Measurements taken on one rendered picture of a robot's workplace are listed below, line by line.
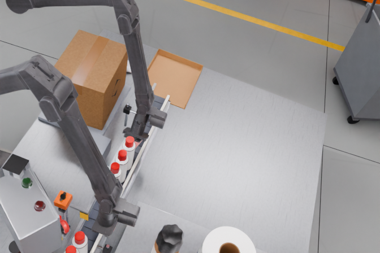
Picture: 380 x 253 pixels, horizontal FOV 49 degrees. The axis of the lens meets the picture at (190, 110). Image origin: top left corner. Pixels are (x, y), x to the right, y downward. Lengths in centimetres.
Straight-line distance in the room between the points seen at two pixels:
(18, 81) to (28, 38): 246
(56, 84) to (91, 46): 82
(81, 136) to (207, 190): 86
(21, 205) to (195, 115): 119
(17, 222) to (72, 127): 26
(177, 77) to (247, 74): 143
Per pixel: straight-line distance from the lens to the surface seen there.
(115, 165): 157
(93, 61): 182
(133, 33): 148
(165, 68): 224
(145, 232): 169
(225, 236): 158
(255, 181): 196
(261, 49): 383
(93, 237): 167
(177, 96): 212
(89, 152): 117
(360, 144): 356
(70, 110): 110
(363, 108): 340
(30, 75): 105
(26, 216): 107
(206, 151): 196
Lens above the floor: 245
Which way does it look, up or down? 51 degrees down
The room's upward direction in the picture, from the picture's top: 18 degrees clockwise
